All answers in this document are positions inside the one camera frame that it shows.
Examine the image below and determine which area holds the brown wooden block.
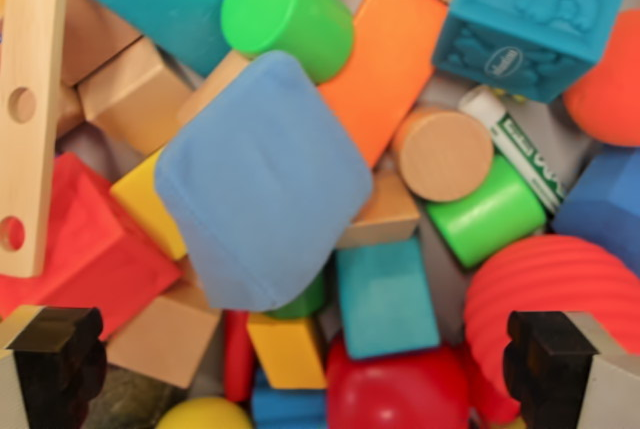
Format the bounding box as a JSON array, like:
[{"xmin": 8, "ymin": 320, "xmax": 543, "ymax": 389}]
[{"xmin": 60, "ymin": 0, "xmax": 145, "ymax": 89}]

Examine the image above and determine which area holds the teal embossed rubber cube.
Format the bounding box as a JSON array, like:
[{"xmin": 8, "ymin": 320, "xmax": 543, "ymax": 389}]
[{"xmin": 432, "ymin": 0, "xmax": 630, "ymax": 105}]

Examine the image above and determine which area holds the dark green wooden cylinder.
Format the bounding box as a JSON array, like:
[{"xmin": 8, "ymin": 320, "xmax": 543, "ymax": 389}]
[{"xmin": 262, "ymin": 271, "xmax": 330, "ymax": 321}]

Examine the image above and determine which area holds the yellow wooden block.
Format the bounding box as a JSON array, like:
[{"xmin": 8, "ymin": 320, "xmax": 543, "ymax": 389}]
[
  {"xmin": 109, "ymin": 148, "xmax": 190, "ymax": 263},
  {"xmin": 246, "ymin": 312, "xmax": 330, "ymax": 391}
]

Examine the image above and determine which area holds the teal wooden block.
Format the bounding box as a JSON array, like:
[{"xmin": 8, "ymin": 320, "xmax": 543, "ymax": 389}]
[
  {"xmin": 79, "ymin": 0, "xmax": 236, "ymax": 79},
  {"xmin": 334, "ymin": 236, "xmax": 442, "ymax": 363}
]

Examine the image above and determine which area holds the natural wooden block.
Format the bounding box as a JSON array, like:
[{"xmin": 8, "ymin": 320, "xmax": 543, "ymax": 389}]
[
  {"xmin": 106, "ymin": 282, "xmax": 222, "ymax": 391},
  {"xmin": 333, "ymin": 171, "xmax": 422, "ymax": 250}
]

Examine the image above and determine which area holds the red ribbed rubber ball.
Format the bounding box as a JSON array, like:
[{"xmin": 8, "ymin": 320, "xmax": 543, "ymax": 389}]
[{"xmin": 462, "ymin": 233, "xmax": 640, "ymax": 425}]

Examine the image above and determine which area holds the flat red wooden block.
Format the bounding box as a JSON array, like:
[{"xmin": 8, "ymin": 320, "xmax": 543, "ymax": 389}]
[{"xmin": 222, "ymin": 308, "xmax": 257, "ymax": 404}]

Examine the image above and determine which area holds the glossy red ball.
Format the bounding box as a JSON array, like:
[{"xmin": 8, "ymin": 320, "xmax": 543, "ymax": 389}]
[{"xmin": 248, "ymin": 336, "xmax": 472, "ymax": 429}]

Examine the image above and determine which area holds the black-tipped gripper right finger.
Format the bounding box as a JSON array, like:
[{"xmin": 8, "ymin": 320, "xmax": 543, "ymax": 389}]
[{"xmin": 503, "ymin": 310, "xmax": 640, "ymax": 429}]

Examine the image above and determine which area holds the white green glue stick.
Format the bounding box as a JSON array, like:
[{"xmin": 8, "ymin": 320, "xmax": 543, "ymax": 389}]
[{"xmin": 457, "ymin": 85, "xmax": 570, "ymax": 215}]

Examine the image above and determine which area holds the dark weathered wooden block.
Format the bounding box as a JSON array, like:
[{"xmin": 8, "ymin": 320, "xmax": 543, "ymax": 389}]
[{"xmin": 82, "ymin": 361, "xmax": 169, "ymax": 429}]

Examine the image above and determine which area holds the light blue plush bean bag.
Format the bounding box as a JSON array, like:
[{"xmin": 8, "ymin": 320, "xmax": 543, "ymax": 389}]
[{"xmin": 153, "ymin": 50, "xmax": 376, "ymax": 314}]

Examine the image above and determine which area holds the dark blue foam block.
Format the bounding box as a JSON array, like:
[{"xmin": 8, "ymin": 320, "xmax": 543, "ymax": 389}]
[{"xmin": 551, "ymin": 145, "xmax": 640, "ymax": 278}]

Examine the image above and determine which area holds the light wooden block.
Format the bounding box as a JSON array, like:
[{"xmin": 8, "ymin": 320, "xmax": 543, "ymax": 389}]
[{"xmin": 77, "ymin": 38, "xmax": 195, "ymax": 159}]

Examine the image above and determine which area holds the yellow ball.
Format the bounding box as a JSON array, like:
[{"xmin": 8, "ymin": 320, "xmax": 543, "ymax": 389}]
[{"xmin": 154, "ymin": 396, "xmax": 255, "ymax": 429}]

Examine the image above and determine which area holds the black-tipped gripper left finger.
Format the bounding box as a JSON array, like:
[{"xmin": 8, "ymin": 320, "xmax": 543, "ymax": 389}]
[{"xmin": 0, "ymin": 304, "xmax": 108, "ymax": 429}]

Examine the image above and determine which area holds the wooden strip with holes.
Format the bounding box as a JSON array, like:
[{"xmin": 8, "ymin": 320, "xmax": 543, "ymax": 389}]
[{"xmin": 0, "ymin": 0, "xmax": 72, "ymax": 279}]

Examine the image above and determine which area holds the orange wooden block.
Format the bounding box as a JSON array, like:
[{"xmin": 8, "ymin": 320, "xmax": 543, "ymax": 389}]
[{"xmin": 317, "ymin": 0, "xmax": 450, "ymax": 170}]

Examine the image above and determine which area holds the red foam cube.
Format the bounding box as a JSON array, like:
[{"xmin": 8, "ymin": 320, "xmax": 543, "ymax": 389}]
[{"xmin": 0, "ymin": 151, "xmax": 184, "ymax": 343}]

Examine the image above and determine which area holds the orange foam ball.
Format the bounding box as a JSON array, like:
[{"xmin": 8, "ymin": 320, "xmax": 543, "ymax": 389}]
[{"xmin": 562, "ymin": 8, "xmax": 640, "ymax": 149}]

